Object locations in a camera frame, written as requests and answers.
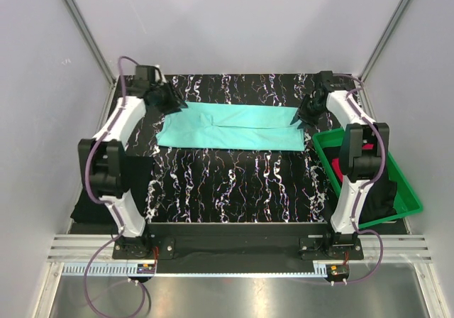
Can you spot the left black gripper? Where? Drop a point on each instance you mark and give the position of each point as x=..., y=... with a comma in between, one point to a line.
x=175, y=100

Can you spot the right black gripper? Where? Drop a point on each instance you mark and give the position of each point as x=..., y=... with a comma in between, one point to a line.
x=301, y=113

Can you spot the turquoise t shirt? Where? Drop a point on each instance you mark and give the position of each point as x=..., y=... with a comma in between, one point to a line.
x=232, y=127

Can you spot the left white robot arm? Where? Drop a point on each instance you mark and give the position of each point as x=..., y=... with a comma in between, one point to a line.
x=105, y=170

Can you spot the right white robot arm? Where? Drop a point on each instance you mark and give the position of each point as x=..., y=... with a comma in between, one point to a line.
x=362, y=158

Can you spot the folded black t shirt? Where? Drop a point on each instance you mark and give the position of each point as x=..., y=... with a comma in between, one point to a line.
x=87, y=212

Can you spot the black t shirt in bin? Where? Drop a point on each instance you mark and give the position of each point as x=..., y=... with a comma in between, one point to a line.
x=379, y=203

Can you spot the green plastic bin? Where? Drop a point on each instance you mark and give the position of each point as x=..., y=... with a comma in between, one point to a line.
x=406, y=201

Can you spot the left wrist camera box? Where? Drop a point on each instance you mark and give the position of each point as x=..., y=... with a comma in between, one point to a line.
x=148, y=77

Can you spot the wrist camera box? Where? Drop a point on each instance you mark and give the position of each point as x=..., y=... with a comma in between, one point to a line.
x=148, y=77
x=329, y=82

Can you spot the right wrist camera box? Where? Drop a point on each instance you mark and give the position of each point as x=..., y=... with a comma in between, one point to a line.
x=329, y=82

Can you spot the left aluminium corner post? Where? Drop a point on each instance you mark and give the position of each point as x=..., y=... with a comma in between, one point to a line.
x=77, y=16

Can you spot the aluminium corner post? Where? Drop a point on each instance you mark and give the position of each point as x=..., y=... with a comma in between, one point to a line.
x=77, y=16
x=389, y=30

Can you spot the aluminium frame rail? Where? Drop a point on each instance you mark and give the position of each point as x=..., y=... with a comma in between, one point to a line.
x=93, y=255

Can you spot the right aluminium corner post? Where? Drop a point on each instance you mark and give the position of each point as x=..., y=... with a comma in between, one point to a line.
x=389, y=30

